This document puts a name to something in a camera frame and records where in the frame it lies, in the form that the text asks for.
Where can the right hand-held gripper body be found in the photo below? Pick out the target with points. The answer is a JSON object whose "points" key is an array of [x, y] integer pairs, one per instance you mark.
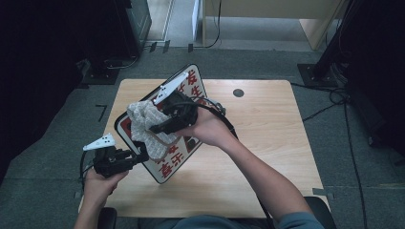
{"points": [[183, 113]]}

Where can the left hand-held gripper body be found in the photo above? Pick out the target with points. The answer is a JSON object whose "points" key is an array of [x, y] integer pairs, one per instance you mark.
{"points": [[111, 162]]}

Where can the grey patterned cloth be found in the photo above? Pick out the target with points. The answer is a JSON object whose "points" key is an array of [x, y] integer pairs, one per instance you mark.
{"points": [[144, 117]]}

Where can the panda picture board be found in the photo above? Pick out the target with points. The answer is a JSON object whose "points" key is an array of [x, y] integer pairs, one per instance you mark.
{"points": [[170, 165]]}

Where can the person's left hand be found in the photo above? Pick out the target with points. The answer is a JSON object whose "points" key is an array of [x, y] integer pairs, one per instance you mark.
{"points": [[98, 187]]}

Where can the person's right hand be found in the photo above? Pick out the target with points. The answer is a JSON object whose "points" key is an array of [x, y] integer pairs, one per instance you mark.
{"points": [[211, 130]]}

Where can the grey floor tape strip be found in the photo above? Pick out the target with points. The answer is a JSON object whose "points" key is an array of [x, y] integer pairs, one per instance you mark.
{"points": [[77, 194], [323, 192]]}

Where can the black floor tape corner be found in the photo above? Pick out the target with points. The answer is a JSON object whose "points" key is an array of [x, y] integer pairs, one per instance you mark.
{"points": [[102, 113]]}

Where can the round black table grommet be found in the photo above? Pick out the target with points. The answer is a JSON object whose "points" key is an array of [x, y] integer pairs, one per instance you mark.
{"points": [[238, 93]]}

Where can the person's blue-grey shirt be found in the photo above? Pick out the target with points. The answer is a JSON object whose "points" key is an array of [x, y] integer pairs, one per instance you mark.
{"points": [[223, 222]]}

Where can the dark cabinet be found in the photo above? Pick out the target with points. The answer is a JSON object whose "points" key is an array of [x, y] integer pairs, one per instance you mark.
{"points": [[138, 16]]}

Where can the light wooden desk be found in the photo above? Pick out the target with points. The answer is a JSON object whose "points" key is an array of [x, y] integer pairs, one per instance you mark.
{"points": [[270, 8]]}

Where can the black stand base plate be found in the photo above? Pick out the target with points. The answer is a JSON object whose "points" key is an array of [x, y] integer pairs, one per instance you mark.
{"points": [[316, 78], [98, 76]]}

